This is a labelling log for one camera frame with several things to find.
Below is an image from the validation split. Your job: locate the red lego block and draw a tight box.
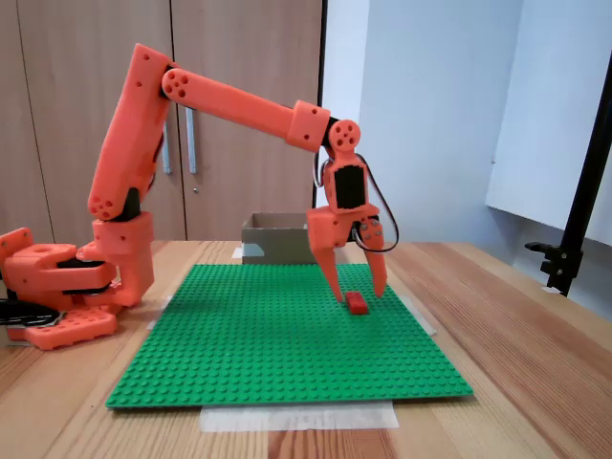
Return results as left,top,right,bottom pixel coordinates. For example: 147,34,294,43
344,291,370,316

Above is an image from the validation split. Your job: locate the open cardboard box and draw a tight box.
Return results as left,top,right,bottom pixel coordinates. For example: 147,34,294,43
241,211,319,266

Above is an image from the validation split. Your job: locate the green lego baseplate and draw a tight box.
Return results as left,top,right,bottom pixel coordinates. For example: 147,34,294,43
104,262,474,411

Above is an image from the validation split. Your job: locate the brown wooden cabinet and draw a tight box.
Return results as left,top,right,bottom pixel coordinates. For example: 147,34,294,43
0,0,329,244

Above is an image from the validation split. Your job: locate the metal cabinet handle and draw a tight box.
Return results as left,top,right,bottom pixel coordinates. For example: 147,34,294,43
185,107,199,176
161,119,173,176

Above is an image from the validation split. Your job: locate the black camera stand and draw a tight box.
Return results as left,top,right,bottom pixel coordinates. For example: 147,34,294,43
524,18,612,298

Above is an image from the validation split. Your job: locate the white wall panel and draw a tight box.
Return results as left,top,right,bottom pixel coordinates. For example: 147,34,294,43
485,0,612,248

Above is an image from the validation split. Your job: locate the black controller board with cables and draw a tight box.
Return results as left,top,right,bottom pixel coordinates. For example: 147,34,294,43
0,298,66,331

